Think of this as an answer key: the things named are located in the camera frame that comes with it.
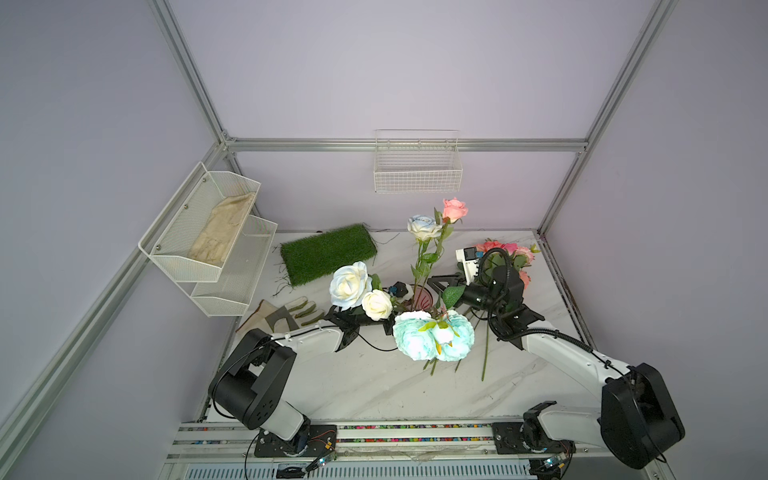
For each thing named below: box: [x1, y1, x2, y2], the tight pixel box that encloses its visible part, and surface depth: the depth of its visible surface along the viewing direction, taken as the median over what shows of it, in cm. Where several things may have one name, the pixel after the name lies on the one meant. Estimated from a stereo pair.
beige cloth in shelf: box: [188, 192, 256, 266], surface depth 81 cm
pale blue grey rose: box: [407, 215, 443, 295], surface depth 69 cm
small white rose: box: [362, 289, 393, 321], surface depth 51 cm
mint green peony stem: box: [393, 310, 475, 362], surface depth 43 cm
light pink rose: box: [421, 197, 468, 294], surface depth 69 cm
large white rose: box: [329, 261, 373, 311], surface depth 54 cm
